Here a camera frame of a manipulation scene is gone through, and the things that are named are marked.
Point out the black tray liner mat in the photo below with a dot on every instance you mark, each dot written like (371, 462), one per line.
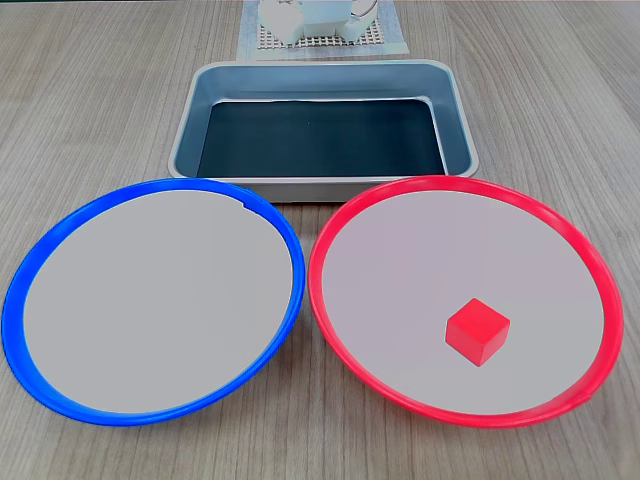
(320, 140)

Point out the white dish with red rim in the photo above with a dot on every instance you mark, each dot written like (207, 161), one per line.
(450, 260)

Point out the white dish with blue rim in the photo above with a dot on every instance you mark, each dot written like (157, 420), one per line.
(155, 300)

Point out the white mesh grid mat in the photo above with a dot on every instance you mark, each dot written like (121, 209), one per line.
(372, 37)

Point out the red cube block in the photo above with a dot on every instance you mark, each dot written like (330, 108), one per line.
(477, 332)

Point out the silver metal tray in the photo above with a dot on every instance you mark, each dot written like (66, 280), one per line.
(320, 80)

